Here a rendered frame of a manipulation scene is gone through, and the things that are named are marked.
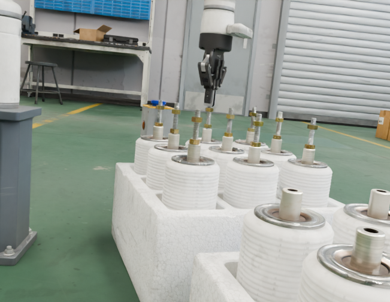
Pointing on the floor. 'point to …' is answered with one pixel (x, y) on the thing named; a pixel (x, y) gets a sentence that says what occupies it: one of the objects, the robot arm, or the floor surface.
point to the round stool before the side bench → (42, 80)
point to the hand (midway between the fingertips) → (209, 97)
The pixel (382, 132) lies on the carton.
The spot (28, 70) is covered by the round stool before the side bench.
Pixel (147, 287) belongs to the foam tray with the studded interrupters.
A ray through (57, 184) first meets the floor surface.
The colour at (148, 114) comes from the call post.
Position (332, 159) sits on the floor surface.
